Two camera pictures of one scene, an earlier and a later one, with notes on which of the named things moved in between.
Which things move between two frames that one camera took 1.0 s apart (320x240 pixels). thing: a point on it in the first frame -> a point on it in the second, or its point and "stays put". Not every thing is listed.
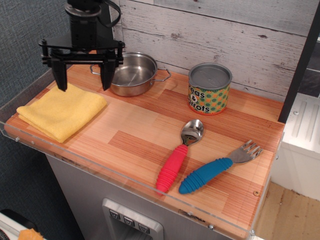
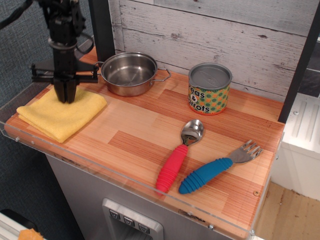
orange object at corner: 30,234 stays put
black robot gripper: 83,44 -> 64,69
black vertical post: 104,33 stays put
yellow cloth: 61,114 stays put
